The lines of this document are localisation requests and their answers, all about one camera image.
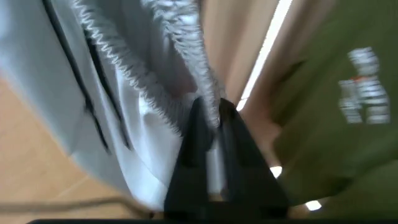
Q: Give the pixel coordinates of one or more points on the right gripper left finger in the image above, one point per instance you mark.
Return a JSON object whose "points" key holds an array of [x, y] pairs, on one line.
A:
{"points": [[189, 174]]}

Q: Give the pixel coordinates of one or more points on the green printed shirt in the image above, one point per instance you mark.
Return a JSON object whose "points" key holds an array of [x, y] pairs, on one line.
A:
{"points": [[326, 140]]}

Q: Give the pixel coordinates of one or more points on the pale grey garment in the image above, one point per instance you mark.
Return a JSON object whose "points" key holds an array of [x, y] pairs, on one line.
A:
{"points": [[140, 140]]}

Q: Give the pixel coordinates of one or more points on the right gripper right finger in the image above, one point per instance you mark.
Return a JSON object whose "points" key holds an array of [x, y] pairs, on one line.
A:
{"points": [[248, 180]]}

